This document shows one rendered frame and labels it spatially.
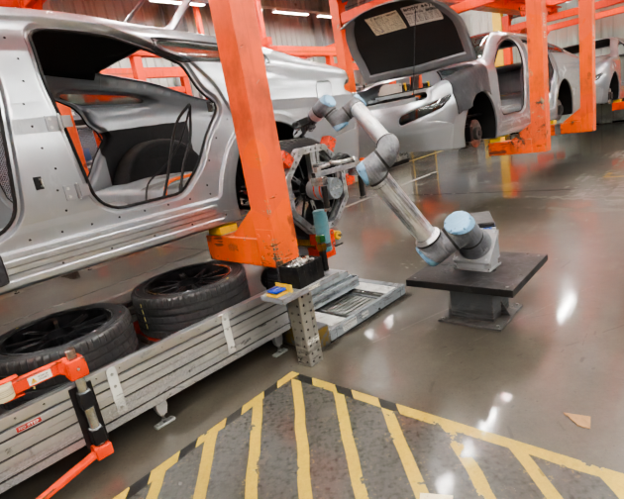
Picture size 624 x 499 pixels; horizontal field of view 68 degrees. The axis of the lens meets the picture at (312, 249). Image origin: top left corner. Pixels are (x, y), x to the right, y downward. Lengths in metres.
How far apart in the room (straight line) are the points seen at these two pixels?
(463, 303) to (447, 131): 2.87
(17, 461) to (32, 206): 1.09
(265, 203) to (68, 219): 0.97
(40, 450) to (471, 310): 2.20
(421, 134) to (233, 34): 3.20
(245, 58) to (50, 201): 1.16
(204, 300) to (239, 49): 1.28
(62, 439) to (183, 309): 0.79
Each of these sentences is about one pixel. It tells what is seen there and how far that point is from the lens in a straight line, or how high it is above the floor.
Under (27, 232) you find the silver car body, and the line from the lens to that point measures 2.51.
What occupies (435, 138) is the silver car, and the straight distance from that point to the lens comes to 5.34.
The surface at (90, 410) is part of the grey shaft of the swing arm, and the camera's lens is 2.19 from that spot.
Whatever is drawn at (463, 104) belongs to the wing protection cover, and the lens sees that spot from 5.47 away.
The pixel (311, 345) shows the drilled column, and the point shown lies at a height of 0.11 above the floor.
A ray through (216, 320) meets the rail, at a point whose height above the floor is 0.37.
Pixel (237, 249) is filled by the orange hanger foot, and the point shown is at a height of 0.60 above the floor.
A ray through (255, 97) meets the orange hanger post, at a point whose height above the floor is 1.42.
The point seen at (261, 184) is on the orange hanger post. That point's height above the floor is 0.99.
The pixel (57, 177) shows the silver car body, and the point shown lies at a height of 1.20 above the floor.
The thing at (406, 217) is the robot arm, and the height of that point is 0.70.
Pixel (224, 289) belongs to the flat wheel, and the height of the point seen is 0.47.
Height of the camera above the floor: 1.23
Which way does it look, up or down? 15 degrees down
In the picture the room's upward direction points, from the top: 10 degrees counter-clockwise
